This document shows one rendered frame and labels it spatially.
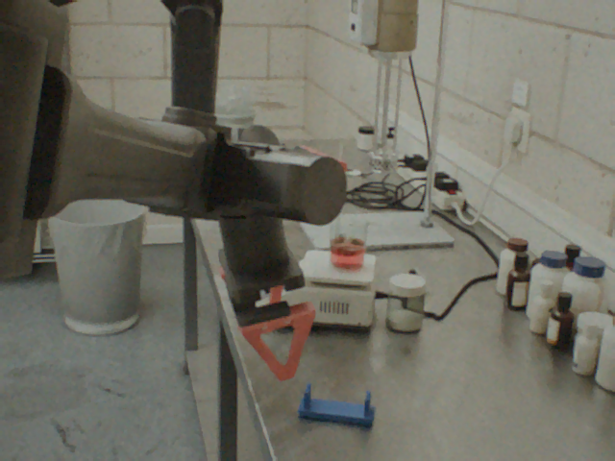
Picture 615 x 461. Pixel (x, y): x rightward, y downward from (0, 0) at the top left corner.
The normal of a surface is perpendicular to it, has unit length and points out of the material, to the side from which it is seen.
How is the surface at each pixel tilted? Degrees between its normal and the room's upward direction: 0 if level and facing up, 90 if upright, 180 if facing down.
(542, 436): 0
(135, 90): 90
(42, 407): 0
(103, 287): 94
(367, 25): 90
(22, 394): 0
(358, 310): 90
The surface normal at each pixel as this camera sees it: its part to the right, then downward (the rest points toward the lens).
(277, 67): 0.22, 0.33
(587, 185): -0.97, 0.04
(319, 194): 0.73, 0.15
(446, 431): 0.04, -0.94
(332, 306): -0.13, 0.33
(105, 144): 0.99, 0.16
